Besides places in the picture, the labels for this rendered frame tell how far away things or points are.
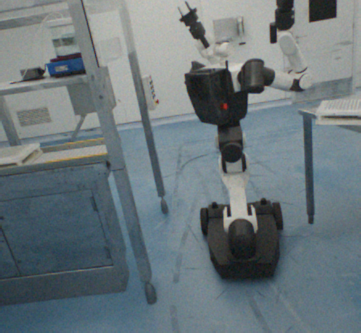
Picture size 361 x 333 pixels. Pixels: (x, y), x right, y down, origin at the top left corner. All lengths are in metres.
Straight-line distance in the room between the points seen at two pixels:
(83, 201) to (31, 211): 0.31
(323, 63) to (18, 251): 4.92
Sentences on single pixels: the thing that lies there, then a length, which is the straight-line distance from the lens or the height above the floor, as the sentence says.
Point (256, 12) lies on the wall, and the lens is 5.44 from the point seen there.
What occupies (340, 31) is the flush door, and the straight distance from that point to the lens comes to 5.81.
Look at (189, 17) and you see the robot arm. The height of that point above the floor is 1.53.
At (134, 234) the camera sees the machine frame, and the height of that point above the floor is 0.49.
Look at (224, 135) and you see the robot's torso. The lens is 1.78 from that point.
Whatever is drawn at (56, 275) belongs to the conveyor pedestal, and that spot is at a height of 0.20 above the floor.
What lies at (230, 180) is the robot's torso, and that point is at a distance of 2.22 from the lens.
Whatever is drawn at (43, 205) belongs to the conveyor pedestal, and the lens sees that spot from 2.03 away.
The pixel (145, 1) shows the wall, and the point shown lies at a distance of 5.40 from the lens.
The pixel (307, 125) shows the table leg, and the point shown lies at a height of 0.76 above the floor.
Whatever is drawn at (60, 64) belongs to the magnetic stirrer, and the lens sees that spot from 1.74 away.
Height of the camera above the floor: 1.50
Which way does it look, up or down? 20 degrees down
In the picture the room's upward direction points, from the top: 10 degrees counter-clockwise
